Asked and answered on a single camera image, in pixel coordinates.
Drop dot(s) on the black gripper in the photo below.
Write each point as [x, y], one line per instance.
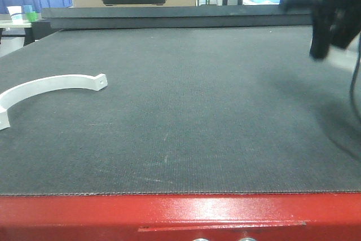
[334, 22]

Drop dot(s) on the large white PVC half clamp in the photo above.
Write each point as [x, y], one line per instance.
[39, 86]

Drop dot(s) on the light blue tray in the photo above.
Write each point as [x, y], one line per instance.
[265, 2]

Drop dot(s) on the dark grey table mat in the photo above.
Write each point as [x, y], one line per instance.
[207, 110]

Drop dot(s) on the green plastic cup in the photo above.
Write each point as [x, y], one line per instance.
[31, 16]

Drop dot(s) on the white paper cup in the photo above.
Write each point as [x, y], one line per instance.
[15, 14]

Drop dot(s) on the red metal table frame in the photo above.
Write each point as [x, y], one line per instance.
[325, 216]

